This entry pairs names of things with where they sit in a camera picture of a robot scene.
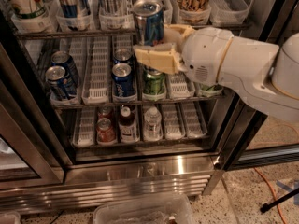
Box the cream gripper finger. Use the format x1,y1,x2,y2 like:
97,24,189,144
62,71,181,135
164,24,195,51
133,43,183,75

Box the white rounded gripper body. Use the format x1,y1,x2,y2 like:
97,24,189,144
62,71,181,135
182,27,234,86

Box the blue silver redbull can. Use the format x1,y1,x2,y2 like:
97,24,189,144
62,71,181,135
133,0,164,46

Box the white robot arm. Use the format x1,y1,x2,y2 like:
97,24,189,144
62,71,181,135
134,25,299,122

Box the green soda can front centre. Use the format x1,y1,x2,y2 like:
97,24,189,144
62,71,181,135
143,68,165,95

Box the green soda can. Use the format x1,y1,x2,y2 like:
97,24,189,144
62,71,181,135
143,68,165,95
199,84,222,92

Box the green soda can front right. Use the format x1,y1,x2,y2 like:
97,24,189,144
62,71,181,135
199,84,222,92

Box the blue pepsi can rear centre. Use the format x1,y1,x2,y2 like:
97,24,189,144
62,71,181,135
113,49,134,66

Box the blue pepsi can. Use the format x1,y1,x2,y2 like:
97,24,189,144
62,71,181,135
113,49,134,66
111,63,135,97
46,66,77,100
51,51,79,85

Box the blue pepsi can front centre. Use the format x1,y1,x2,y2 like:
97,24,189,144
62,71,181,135
111,63,135,97

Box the red soda can rear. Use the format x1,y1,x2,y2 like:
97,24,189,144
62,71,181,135
98,106,113,120

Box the red soda can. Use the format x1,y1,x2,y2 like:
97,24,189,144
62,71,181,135
96,118,116,143
98,106,113,120

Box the red soda can front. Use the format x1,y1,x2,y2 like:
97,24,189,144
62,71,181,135
96,118,116,143

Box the stainless steel fridge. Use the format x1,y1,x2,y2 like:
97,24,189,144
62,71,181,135
0,0,299,215

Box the blue pepsi can rear left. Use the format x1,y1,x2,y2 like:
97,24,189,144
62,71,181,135
51,51,79,85

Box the blue pepsi can front left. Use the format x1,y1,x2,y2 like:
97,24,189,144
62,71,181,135
46,66,77,100

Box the white green tall can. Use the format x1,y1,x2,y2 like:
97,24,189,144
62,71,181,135
8,0,48,20

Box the empty white tray middle right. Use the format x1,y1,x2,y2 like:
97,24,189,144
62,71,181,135
166,72,195,99

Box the empty white tray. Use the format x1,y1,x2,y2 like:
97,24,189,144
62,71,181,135
180,102,207,138
72,107,95,148
82,36,110,105
166,72,195,99
209,0,249,25

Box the empty white tray top right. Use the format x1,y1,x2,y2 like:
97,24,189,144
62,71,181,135
209,0,249,25

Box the clear water bottle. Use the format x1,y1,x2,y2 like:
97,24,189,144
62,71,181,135
143,106,162,141

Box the empty white tray middle left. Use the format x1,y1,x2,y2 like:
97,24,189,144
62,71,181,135
82,36,110,105

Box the brown juice bottle white cap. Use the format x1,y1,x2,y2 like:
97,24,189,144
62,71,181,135
119,106,137,143

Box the empty white tray bottom right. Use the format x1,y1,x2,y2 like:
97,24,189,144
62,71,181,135
180,102,207,138

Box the empty white tray bottom left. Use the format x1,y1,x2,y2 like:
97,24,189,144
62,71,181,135
72,107,95,148

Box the clear plastic bin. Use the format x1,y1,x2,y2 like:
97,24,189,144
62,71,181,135
93,193,196,224

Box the black tripod leg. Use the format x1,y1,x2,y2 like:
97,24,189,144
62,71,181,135
260,188,299,213

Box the top wire shelf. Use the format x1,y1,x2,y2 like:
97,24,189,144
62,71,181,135
14,22,252,40

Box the wire shelf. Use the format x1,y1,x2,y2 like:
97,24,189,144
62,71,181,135
52,91,228,109
14,22,252,40

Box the middle wire shelf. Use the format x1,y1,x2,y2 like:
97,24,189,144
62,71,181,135
52,91,228,109

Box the orange cable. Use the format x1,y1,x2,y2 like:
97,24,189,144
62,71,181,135
253,167,288,224

